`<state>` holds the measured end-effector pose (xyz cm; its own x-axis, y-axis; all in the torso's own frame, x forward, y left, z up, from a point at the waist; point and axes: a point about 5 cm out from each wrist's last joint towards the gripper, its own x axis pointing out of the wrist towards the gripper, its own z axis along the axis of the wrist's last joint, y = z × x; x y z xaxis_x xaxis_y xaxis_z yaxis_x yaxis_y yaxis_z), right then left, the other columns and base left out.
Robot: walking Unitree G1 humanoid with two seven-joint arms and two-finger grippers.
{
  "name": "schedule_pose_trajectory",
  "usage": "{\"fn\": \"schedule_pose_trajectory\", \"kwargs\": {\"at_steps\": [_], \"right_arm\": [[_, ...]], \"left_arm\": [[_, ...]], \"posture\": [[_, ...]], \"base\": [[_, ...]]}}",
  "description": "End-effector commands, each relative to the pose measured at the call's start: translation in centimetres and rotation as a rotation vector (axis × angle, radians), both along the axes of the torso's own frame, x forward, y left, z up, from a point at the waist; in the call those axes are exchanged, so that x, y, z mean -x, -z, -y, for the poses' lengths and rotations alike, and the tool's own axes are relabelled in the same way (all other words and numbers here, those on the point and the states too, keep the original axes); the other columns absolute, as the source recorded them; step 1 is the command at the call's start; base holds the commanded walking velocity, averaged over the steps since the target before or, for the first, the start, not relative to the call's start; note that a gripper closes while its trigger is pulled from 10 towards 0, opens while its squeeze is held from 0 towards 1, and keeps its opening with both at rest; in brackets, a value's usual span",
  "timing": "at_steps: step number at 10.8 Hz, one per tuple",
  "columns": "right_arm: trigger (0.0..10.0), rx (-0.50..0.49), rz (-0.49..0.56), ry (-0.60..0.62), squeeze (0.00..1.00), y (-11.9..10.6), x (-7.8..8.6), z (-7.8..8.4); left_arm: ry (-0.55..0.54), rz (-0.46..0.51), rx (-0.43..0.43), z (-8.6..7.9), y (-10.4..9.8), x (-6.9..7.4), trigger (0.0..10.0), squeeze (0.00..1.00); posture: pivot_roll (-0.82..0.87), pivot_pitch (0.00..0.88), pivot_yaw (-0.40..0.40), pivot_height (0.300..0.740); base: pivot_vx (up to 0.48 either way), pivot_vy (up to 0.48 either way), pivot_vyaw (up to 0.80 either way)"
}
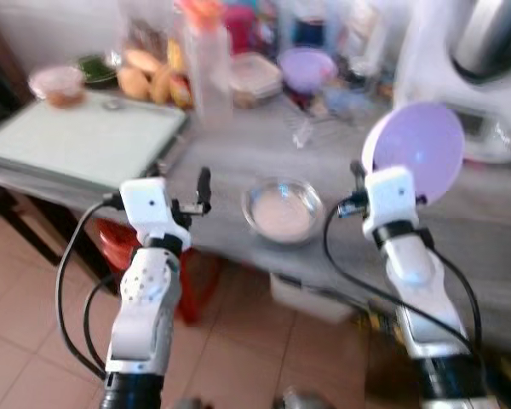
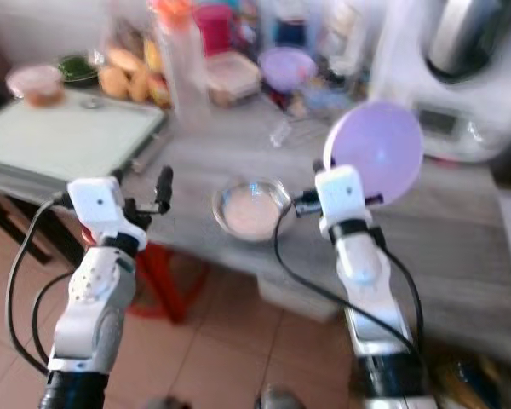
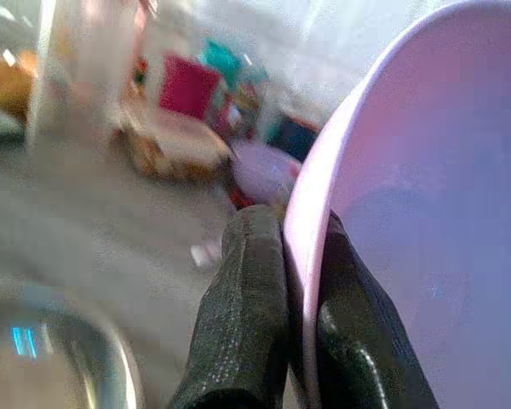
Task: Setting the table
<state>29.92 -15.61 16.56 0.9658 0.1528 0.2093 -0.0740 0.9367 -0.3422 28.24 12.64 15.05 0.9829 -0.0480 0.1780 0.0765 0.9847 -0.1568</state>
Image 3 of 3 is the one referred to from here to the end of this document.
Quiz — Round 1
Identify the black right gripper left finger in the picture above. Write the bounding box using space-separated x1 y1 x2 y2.
169 204 291 409

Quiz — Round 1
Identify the yellow mango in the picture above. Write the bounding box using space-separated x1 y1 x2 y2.
0 50 37 120

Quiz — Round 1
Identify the red plastic container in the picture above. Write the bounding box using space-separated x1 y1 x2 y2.
159 57 222 123

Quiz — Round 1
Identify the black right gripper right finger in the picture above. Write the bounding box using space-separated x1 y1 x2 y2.
316 211 440 409

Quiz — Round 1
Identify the clear bottle with orange cap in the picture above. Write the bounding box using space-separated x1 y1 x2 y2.
25 0 150 146

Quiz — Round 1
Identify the clear square food container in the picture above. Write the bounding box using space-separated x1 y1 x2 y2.
110 114 235 184

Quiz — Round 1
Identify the shallow steel bowl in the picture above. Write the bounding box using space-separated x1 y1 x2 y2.
0 297 144 409

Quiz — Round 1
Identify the purple plastic bowl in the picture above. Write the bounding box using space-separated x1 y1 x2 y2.
283 0 511 409

